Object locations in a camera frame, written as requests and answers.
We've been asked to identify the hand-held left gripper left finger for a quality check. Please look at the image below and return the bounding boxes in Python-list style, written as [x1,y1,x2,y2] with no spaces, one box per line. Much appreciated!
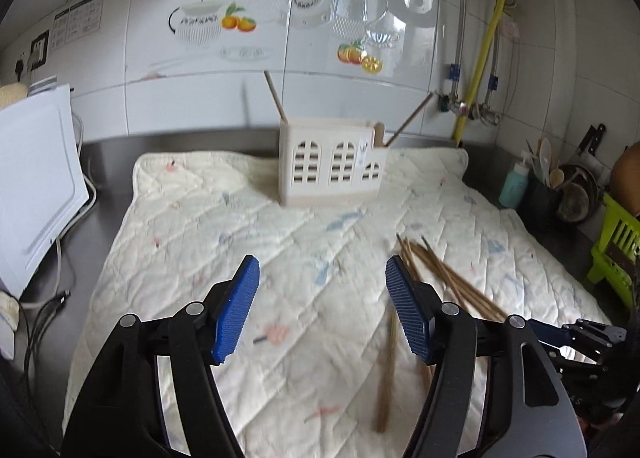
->
[60,254,261,458]

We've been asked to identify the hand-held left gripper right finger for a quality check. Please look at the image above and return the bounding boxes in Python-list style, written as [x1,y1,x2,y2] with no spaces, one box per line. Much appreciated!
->
[384,255,588,458]

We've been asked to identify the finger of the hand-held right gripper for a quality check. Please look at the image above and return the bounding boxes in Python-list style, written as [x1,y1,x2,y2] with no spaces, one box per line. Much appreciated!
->
[529,318,627,364]

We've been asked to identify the wooden chopstick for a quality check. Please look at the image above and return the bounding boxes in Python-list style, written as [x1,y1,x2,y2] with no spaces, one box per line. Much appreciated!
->
[386,92,435,147]
[375,313,396,433]
[382,310,401,431]
[263,70,289,123]

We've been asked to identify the pile of brown chopsticks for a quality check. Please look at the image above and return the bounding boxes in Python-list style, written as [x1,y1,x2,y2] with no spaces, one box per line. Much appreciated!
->
[395,234,508,323]

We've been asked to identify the white house-shaped utensil holder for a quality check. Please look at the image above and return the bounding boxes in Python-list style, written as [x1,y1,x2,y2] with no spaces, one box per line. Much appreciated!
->
[278,120,389,209]

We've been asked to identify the white quilted mat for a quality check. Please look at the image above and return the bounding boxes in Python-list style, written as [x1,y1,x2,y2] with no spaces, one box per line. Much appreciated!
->
[62,148,613,458]

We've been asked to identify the green plastic rack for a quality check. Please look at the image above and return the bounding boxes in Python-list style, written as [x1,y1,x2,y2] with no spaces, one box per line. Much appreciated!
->
[586,192,640,311]

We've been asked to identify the black utensil cup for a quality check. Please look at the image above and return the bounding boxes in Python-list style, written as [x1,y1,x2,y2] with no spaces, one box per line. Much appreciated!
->
[527,173,563,223]

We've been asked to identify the dark metal pan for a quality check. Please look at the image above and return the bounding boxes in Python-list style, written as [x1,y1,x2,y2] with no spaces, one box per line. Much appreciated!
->
[555,164,603,225]

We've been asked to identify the teal bottle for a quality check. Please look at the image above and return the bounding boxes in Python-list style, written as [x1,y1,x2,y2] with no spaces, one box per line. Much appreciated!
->
[498,150,531,211]

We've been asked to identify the brown rounded object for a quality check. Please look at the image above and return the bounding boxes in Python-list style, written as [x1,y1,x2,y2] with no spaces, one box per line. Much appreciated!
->
[610,140,640,217]

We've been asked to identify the metal pipe valves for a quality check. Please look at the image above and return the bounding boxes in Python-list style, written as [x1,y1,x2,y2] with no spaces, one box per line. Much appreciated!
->
[435,90,501,129]

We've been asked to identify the white power adapter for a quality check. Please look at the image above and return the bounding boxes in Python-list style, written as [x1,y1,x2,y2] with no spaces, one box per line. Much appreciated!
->
[0,290,21,359]

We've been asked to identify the white cutting board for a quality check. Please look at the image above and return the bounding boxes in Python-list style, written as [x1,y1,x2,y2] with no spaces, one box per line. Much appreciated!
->
[0,84,91,299]

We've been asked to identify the beige sponge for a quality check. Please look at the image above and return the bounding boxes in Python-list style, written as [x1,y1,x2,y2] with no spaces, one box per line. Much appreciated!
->
[0,82,27,108]

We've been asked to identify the black cable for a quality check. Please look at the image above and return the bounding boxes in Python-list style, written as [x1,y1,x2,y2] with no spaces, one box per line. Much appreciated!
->
[25,290,71,379]

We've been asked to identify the black-handled knife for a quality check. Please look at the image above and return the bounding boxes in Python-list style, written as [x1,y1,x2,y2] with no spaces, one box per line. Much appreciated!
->
[570,124,607,163]

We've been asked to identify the metal flexible hose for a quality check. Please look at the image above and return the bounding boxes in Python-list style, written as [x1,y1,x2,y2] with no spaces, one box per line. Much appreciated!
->
[447,0,468,103]
[482,2,503,113]

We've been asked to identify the yellow gas hose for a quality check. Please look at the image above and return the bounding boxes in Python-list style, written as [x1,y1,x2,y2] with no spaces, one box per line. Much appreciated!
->
[452,0,512,149]

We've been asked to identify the black and white wall chart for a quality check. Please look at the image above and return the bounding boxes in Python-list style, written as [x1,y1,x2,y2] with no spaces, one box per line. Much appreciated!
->
[52,8,71,46]
[67,0,106,36]

